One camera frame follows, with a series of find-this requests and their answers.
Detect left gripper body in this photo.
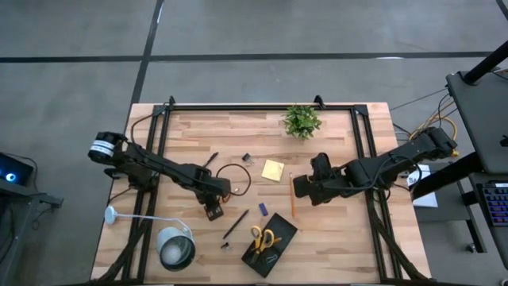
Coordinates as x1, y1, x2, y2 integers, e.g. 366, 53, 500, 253
198, 178, 233, 222

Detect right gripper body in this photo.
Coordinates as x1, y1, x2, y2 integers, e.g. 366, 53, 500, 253
309, 152, 352, 207

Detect yellow sticky note pad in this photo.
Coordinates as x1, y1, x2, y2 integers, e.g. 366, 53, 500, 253
260, 159, 286, 183

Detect black mesh desk organizer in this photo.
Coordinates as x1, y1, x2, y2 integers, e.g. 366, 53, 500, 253
241, 212, 298, 279

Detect yellow-handled scissors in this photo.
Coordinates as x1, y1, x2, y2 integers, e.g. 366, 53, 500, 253
248, 225, 283, 265

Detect black pen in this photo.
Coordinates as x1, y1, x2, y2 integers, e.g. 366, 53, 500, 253
222, 208, 250, 241

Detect small green potted plant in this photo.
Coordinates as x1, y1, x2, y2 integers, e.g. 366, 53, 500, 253
281, 104, 323, 141

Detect white desk lamp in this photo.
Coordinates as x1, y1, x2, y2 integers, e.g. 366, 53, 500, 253
103, 205, 197, 272

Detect white paper sheet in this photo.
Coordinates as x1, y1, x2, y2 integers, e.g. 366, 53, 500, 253
404, 163, 440, 209

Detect black stand base beam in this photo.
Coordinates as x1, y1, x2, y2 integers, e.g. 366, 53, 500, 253
408, 152, 486, 201

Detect grey side table top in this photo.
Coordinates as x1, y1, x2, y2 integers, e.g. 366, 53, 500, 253
446, 69, 508, 176

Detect backlit computer keyboard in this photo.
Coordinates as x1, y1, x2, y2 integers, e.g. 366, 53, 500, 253
480, 181, 508, 227

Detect dark grey desk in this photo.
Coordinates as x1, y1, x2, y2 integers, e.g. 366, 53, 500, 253
468, 172, 508, 271

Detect black side stand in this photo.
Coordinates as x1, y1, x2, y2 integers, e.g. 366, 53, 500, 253
0, 178, 64, 286

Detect blue-lit black device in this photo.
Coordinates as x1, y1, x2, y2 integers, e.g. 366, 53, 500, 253
0, 153, 35, 186

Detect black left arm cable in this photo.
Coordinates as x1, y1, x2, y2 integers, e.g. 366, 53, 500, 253
216, 162, 252, 199

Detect black aluminium table frame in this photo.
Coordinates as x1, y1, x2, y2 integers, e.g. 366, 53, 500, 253
90, 95, 432, 285

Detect yellow power cable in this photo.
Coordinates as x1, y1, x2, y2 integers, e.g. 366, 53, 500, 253
408, 114, 460, 158

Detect black overhead camera stand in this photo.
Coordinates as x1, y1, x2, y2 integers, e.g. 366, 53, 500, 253
462, 39, 508, 86

